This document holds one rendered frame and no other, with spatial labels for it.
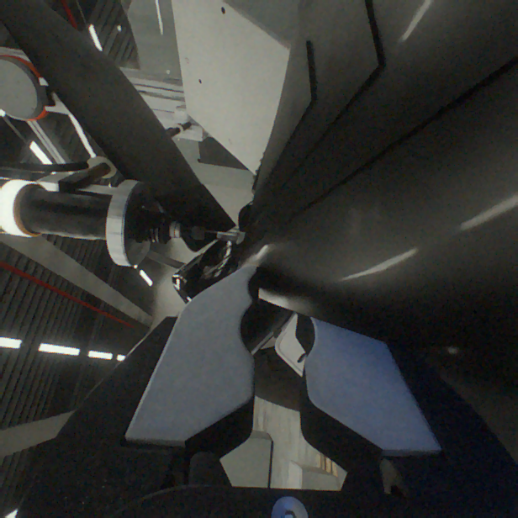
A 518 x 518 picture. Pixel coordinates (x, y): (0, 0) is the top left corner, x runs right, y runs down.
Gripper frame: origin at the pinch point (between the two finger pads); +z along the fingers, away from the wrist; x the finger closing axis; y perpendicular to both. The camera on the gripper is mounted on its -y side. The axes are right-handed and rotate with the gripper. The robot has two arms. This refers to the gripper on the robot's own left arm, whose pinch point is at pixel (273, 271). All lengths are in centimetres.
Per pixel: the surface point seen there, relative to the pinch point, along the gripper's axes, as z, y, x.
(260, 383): 22.0, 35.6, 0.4
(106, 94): 23.4, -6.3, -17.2
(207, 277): 11.6, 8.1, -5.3
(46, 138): 110, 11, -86
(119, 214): 8.4, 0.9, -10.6
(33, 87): 80, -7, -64
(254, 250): 2.6, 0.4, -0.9
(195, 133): 69, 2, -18
